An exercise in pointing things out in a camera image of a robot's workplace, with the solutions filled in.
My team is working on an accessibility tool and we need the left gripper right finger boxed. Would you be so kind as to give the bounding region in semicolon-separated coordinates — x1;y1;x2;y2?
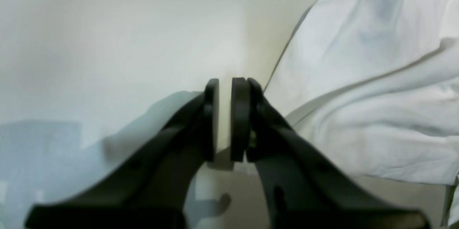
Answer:
231;78;431;229

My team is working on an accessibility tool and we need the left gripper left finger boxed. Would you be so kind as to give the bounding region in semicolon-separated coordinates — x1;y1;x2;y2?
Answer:
25;78;219;229

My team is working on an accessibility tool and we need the white t-shirt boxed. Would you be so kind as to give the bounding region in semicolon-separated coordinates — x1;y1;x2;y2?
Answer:
252;0;458;228

